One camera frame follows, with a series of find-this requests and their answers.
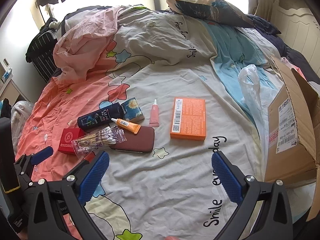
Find blue white packet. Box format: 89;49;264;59
1;67;13;83

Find pale pink sheet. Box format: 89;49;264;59
53;6;125;72

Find pink tube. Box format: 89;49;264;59
149;99;160;127

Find dark patterned pillow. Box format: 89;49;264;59
166;0;255;28

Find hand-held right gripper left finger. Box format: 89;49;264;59
27;151;110;240

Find small blue patterned box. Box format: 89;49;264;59
121;99;145;123

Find black striped suitcase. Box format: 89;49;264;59
26;17;65;83

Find red box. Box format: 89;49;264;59
58;128;86;155

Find maroon case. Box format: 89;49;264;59
110;126;155;153

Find beige nightstand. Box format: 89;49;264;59
0;65;30;105

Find dark navy blanket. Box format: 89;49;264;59
246;14;320;85

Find navy white quilt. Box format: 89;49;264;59
61;9;83;32

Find cream carved headboard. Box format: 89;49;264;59
252;0;320;53

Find cardboard box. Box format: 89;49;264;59
264;55;320;222

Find clear plastic bag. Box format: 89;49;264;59
237;64;269;140

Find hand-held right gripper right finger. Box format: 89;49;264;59
211;151;293;240

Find bag of cotton swabs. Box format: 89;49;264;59
71;126;125;158

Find orange box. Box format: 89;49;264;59
170;97;206;141

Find star printed duvet cover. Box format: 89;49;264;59
15;5;315;240

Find plastic bag with bedding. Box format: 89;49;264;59
10;101;34;150

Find orange tube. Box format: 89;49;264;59
111;118;142;134

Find pink clothes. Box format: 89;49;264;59
280;56;300;75

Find black garment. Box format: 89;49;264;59
0;99;12;120

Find dark blue shampoo bottle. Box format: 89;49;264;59
77;102;125;131

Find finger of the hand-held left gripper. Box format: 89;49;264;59
14;146;54;184

